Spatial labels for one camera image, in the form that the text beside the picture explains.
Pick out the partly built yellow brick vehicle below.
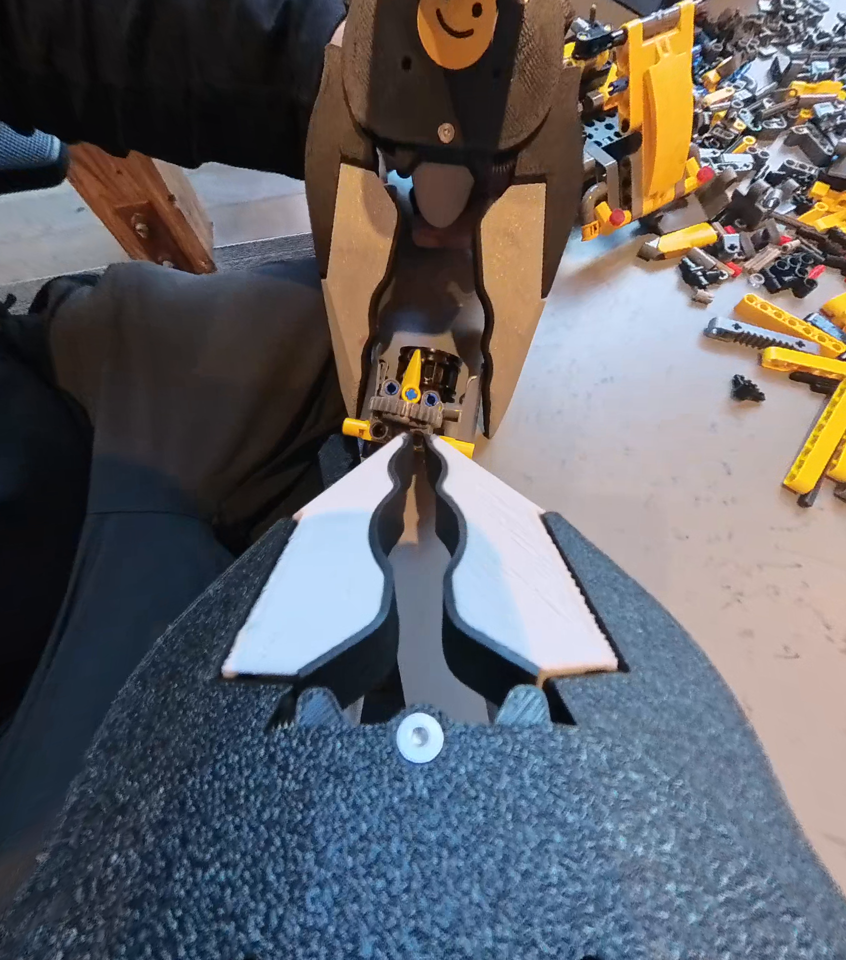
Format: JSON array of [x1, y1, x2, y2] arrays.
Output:
[[564, 0, 720, 243]]

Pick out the grey toothed rack beam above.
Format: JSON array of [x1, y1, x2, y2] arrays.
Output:
[[704, 316, 823, 355]]

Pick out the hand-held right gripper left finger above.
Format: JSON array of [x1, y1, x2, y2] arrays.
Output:
[[220, 433, 413, 702]]

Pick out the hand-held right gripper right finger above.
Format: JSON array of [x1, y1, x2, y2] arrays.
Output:
[[426, 435, 621, 690]]

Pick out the yellow pointed panel brick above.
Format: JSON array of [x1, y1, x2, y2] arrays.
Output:
[[636, 221, 722, 264]]

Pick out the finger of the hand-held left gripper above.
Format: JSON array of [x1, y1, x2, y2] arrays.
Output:
[[320, 159, 405, 414], [474, 182, 550, 440]]

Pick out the grey gear brick assembly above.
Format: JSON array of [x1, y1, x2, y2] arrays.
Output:
[[369, 347, 463, 445]]

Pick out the pile of loose brick parts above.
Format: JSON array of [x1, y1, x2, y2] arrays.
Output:
[[681, 0, 846, 316]]

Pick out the person's legs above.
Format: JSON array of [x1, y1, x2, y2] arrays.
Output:
[[0, 258, 349, 864]]

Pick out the light grey desk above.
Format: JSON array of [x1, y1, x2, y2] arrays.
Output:
[[359, 135, 846, 946]]

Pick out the small yellow grey brick assembly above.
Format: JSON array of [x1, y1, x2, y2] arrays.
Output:
[[341, 345, 486, 462]]

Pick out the person's left forearm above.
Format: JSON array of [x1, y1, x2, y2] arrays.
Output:
[[0, 0, 349, 181]]

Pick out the person's left hand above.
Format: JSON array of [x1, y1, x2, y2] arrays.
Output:
[[411, 223, 474, 252]]

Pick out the yellow beam with holes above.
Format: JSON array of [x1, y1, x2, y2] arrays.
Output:
[[734, 292, 846, 360]]

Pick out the wooden desk leg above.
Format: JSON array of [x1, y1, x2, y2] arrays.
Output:
[[65, 141, 219, 276]]

